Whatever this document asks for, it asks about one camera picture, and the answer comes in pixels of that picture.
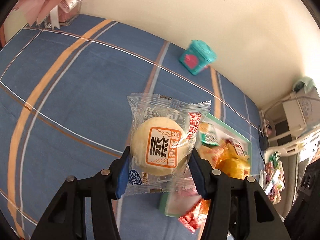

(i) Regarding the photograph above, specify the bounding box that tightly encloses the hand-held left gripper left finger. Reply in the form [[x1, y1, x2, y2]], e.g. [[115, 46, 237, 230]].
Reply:
[[30, 146, 130, 240]]

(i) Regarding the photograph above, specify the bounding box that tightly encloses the black power adapter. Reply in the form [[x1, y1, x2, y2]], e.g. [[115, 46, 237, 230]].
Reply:
[[259, 127, 269, 151]]

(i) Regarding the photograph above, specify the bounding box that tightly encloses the teal rimmed white tray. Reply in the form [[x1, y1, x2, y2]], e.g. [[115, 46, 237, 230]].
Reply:
[[159, 112, 252, 218]]

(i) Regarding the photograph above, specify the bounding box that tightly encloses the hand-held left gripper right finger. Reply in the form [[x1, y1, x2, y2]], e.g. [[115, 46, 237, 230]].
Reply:
[[189, 150, 292, 240]]

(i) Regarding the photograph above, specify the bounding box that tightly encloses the red patterned flat packet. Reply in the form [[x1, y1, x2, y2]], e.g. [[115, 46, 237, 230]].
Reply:
[[178, 200, 208, 234]]

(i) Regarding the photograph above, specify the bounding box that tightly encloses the clear steamed bun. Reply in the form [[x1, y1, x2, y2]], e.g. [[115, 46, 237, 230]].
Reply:
[[126, 93, 212, 197]]

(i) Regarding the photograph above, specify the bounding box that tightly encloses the green white corn packet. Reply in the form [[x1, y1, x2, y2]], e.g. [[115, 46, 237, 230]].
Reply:
[[199, 122, 218, 145]]

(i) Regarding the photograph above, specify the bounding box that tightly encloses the beige cake roll packet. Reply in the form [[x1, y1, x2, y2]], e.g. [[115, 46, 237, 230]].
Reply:
[[197, 144, 223, 167]]

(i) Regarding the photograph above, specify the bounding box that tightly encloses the white plastic rack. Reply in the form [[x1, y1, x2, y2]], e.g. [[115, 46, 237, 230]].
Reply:
[[260, 90, 320, 160]]

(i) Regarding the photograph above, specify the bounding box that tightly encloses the pile of colourful packets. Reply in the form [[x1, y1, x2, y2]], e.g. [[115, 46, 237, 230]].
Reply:
[[260, 152, 285, 203]]

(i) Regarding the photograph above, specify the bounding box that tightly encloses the clear glass vase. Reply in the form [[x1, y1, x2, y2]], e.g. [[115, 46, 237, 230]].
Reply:
[[44, 0, 84, 29]]

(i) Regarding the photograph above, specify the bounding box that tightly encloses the small teal tin box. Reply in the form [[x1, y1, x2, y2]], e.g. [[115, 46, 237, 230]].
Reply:
[[179, 40, 217, 75]]

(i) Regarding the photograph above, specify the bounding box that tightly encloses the red white snack packet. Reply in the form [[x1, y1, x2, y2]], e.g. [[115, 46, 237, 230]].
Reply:
[[225, 140, 245, 157]]

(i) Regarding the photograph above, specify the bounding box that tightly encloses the pale green cloth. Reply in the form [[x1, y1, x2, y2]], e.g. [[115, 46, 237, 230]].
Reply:
[[294, 76, 317, 93]]

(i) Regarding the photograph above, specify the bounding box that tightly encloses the yellow snack packet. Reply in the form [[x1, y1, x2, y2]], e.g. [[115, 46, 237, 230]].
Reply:
[[215, 140, 250, 179]]

